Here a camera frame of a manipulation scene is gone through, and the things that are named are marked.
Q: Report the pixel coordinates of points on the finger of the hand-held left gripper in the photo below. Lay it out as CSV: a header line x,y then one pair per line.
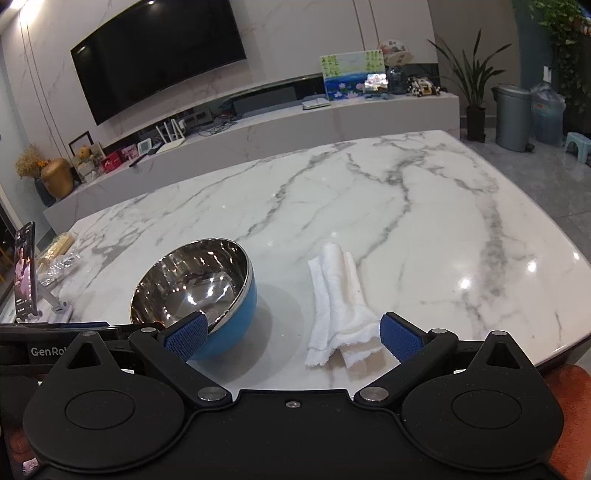
x,y
84,325

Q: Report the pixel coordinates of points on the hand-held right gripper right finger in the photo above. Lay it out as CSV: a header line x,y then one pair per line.
x,y
400,340

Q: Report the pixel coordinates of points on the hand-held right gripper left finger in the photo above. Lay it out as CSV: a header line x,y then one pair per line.
x,y
187,340

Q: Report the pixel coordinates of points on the blue steel bowl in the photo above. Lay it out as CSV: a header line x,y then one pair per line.
x,y
194,281

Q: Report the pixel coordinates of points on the white paper towel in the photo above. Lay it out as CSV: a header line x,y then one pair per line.
x,y
339,300

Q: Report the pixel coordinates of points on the bamboo stick packet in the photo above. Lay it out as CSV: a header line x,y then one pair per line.
x,y
57,247

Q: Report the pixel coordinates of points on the dark vase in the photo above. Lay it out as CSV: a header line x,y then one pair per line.
x,y
44,194

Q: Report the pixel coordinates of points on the gold vase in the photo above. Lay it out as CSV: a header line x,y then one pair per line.
x,y
57,177

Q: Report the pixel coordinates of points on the white gift box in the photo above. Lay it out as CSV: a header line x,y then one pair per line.
x,y
90,170

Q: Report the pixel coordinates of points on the red box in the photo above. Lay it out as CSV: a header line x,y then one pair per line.
x,y
111,164

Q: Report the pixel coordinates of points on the dried flower bunch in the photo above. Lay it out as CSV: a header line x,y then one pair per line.
x,y
30,161

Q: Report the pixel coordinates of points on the black remote control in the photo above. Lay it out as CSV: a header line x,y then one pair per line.
x,y
138,160

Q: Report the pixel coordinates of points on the pink box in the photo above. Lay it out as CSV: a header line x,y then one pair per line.
x,y
129,152

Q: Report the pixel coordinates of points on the small white clock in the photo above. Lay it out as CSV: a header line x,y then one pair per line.
x,y
144,147

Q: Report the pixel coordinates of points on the white router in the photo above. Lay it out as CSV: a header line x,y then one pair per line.
x,y
171,143

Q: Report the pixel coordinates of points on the potted green plant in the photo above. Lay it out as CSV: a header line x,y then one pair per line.
x,y
475,120

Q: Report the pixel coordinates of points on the white marble television console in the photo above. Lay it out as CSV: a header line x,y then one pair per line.
x,y
295,124

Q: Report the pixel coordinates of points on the grey trash can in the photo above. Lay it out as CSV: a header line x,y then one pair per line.
x,y
511,117

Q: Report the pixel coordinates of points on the dark grey soundbar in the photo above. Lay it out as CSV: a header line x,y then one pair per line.
x,y
263,101

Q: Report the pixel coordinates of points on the flat white box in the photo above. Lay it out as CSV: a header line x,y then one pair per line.
x,y
316,104

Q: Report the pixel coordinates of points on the toy block model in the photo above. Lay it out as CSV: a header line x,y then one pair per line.
x,y
422,86

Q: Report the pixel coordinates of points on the small shiny photo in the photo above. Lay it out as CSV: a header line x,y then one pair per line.
x,y
376,83

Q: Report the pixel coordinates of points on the dark glass jar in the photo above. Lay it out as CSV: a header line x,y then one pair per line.
x,y
397,81

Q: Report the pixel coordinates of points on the light blue stool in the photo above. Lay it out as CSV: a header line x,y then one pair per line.
x,y
579,145

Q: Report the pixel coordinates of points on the filled plastic bag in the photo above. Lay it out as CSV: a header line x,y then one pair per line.
x,y
548,113

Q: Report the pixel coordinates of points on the lotus pond painting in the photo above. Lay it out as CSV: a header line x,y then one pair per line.
x,y
344,74

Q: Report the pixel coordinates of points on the black flat television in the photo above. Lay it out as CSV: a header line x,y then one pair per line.
x,y
157,50

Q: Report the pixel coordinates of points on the round paper fan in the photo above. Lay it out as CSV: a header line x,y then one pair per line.
x,y
396,51

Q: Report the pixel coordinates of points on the hanging leafy plant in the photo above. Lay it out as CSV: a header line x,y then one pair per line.
x,y
565,41

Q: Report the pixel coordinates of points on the black picture frame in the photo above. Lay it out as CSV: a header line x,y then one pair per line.
x,y
81,141

